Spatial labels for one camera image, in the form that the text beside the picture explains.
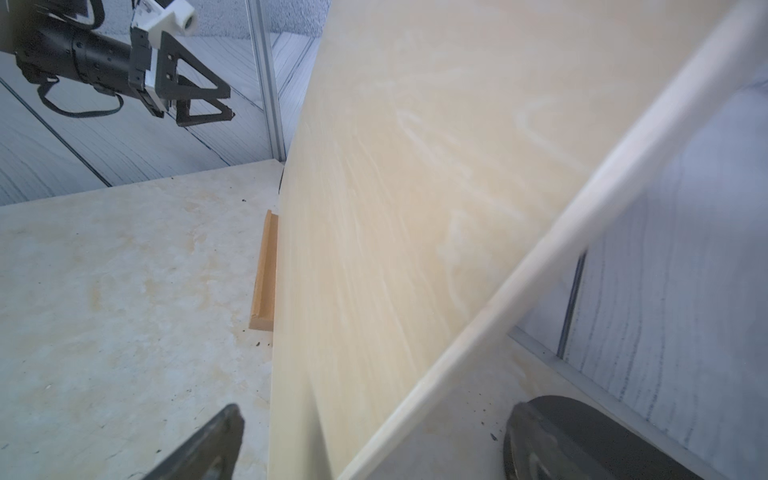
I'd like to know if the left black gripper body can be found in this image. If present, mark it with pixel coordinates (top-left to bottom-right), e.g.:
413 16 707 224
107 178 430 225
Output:
128 27 164 117

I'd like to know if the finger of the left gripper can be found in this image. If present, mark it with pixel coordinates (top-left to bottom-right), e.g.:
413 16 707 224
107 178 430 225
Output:
175 99 235 127
157 32 231 100

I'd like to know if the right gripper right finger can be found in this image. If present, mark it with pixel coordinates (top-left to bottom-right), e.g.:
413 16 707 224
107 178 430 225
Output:
502 395 699 479

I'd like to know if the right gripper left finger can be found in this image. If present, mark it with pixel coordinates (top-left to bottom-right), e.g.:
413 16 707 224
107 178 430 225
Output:
144 403 245 480

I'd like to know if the small wooden easel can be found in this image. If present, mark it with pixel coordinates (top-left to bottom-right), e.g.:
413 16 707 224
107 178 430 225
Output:
249 210 279 331

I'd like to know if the light wooden canvas board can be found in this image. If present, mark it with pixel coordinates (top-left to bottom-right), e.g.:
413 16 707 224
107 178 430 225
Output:
267 1 767 479

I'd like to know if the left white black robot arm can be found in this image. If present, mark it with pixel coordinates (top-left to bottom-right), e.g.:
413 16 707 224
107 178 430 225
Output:
1 1 235 127

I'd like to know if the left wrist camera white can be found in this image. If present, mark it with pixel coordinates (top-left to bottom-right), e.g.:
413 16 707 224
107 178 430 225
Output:
130 0 198 49

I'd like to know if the left aluminium frame post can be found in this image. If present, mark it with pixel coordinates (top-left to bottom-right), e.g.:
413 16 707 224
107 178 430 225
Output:
245 0 287 163

